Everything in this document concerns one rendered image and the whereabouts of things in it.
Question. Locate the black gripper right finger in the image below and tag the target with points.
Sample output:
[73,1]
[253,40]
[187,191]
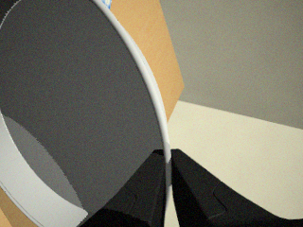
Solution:
[202,200]

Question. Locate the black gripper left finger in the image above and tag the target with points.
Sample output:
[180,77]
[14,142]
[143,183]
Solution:
[141,202]

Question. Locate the grey plate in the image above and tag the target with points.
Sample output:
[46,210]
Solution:
[76,120]

